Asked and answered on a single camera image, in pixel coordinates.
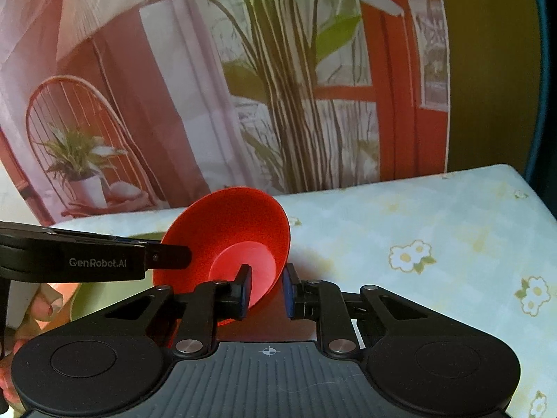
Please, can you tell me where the printed wall backdrop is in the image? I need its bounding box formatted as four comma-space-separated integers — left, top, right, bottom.
0, 0, 451, 227

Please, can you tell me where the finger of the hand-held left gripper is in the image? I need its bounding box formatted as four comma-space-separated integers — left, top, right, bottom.
78, 232, 163, 247
144, 244, 193, 271

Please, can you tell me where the red bowl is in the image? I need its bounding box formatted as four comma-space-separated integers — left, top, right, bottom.
152, 186, 293, 327

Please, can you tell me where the person's left hand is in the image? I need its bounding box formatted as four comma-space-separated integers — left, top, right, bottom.
0, 282, 67, 407

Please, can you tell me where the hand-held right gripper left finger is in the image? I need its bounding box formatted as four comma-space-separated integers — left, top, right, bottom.
93, 265, 254, 358

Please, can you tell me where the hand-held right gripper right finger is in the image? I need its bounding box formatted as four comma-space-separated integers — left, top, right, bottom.
282, 265, 437, 356

